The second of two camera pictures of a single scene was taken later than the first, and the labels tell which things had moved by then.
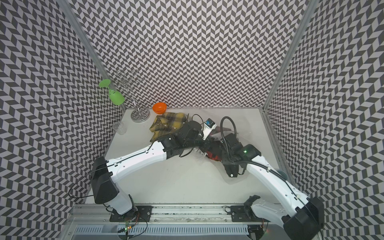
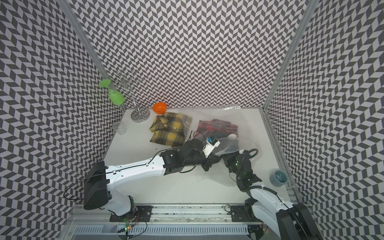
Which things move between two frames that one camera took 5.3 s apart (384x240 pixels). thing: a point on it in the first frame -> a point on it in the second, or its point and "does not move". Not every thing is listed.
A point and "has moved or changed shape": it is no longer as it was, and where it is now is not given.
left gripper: x=207 y=142 -> x=211 y=159
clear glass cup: x=119 y=128 does not move
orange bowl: x=159 y=108 does not move
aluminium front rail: x=92 y=214 does not move
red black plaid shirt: x=217 y=156 has moved or changed shape
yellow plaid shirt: x=163 y=124 does not move
